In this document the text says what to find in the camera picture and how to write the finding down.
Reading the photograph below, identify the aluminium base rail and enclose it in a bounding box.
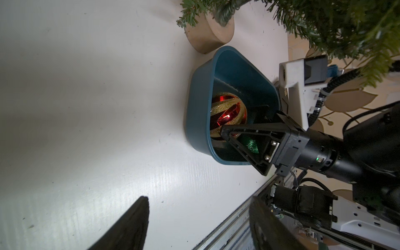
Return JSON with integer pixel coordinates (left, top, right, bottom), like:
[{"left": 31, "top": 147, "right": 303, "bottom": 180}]
[{"left": 194, "top": 175, "right": 284, "bottom": 250}]

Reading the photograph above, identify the teal plastic tray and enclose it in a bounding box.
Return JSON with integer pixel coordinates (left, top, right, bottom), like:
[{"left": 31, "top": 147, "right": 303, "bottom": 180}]
[{"left": 185, "top": 46, "right": 280, "bottom": 165}]

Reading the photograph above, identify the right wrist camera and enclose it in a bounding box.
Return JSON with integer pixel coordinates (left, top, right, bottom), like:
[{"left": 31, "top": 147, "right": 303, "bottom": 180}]
[{"left": 275, "top": 55, "right": 344, "bottom": 130}]

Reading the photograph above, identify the green glitter ball ornament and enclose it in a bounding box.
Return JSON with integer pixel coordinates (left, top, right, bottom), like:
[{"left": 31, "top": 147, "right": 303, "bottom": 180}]
[{"left": 238, "top": 134, "right": 259, "bottom": 154}]

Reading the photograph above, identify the red gold striped ornament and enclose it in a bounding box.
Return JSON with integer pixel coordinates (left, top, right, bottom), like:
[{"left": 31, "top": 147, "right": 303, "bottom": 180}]
[{"left": 209, "top": 92, "right": 248, "bottom": 141}]

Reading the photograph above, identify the small green christmas tree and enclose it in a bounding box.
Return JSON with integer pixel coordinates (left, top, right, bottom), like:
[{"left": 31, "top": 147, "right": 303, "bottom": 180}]
[{"left": 176, "top": 0, "right": 400, "bottom": 88}]

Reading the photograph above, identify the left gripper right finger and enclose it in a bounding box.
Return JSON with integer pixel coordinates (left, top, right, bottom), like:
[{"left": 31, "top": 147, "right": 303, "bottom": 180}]
[{"left": 249, "top": 196, "right": 306, "bottom": 250}]

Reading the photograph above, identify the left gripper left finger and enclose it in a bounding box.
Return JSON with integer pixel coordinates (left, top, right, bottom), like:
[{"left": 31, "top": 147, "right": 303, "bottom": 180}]
[{"left": 90, "top": 196, "right": 150, "bottom": 250}]

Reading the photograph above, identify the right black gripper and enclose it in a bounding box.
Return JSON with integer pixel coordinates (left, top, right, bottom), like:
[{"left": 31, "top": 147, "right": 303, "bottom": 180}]
[{"left": 220, "top": 112, "right": 309, "bottom": 177}]

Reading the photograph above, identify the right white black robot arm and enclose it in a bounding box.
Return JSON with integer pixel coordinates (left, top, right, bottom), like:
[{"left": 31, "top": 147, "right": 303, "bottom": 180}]
[{"left": 215, "top": 56, "right": 400, "bottom": 248}]

